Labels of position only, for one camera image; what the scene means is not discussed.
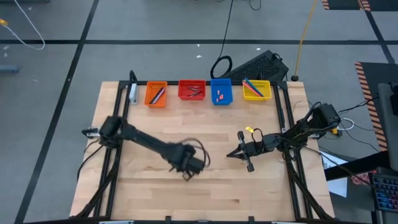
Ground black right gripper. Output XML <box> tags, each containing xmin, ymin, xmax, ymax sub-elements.
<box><xmin>226</xmin><ymin>130</ymin><xmax>269</xmax><ymax>173</ymax></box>

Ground light purple pen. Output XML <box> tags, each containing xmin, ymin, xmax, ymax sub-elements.
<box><xmin>154</xmin><ymin>89</ymin><xmax>166</xmax><ymax>104</ymax></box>

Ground red plastic bin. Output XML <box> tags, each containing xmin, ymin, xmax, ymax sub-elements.
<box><xmin>178</xmin><ymin>79</ymin><xmax>207</xmax><ymax>101</ymax></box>

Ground blue plastic bin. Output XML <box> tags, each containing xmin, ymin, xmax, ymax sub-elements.
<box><xmin>210</xmin><ymin>78</ymin><xmax>234</xmax><ymax>106</ymax></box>

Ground yellow plastic bin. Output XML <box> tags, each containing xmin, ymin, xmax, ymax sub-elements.
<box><xmin>242</xmin><ymin>80</ymin><xmax>272</xmax><ymax>101</ymax></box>

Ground orange plastic bin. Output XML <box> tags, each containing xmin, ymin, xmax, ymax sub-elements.
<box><xmin>144</xmin><ymin>81</ymin><xmax>168</xmax><ymax>109</ymax></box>

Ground black keyboard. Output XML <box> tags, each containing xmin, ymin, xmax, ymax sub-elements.
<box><xmin>228</xmin><ymin>49</ymin><xmax>290</xmax><ymax>84</ymax></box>

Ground grey metal mounting plate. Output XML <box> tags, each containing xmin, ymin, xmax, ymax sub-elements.
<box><xmin>82</xmin><ymin>127</ymin><xmax>101</xmax><ymax>138</ymax></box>

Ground white paper sheet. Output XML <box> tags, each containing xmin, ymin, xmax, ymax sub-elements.
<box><xmin>323</xmin><ymin>151</ymin><xmax>348</xmax><ymax>198</ymax></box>

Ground black desk beam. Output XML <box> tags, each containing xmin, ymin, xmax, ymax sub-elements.
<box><xmin>323</xmin><ymin>151</ymin><xmax>392</xmax><ymax>182</ymax></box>

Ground grey panel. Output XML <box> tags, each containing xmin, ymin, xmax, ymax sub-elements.
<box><xmin>377</xmin><ymin>82</ymin><xmax>398</xmax><ymax>172</ymax></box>

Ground backlit computer keyboard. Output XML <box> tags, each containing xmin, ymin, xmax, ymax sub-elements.
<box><xmin>371</xmin><ymin>173</ymin><xmax>398</xmax><ymax>214</ymax></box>

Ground black mat with hazard stripes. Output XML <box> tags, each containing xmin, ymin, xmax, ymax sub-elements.
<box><xmin>322</xmin><ymin>0</ymin><xmax>398</xmax><ymax>12</ymax></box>
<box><xmin>354</xmin><ymin>61</ymin><xmax>398</xmax><ymax>152</ymax></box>

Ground grey-blue floor object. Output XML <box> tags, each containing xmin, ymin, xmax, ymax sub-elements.
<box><xmin>0</xmin><ymin>64</ymin><xmax>20</xmax><ymax>74</ymax></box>

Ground black aluminium table frame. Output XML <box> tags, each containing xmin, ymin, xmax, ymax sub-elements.
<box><xmin>70</xmin><ymin>70</ymin><xmax>336</xmax><ymax>224</ymax></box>

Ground white box on frame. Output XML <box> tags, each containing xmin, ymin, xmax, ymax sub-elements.
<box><xmin>129</xmin><ymin>82</ymin><xmax>139</xmax><ymax>106</ymax></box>

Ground black hanging cable with coil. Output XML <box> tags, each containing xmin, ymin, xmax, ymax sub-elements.
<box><xmin>210</xmin><ymin>0</ymin><xmax>234</xmax><ymax>80</ymax></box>

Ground yellow cable with black foot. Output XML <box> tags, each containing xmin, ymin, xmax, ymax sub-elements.
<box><xmin>291</xmin><ymin>0</ymin><xmax>318</xmax><ymax>82</ymax></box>

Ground white cable with yellow plug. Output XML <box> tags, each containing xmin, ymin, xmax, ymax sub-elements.
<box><xmin>0</xmin><ymin>0</ymin><xmax>47</xmax><ymax>51</ymax></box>

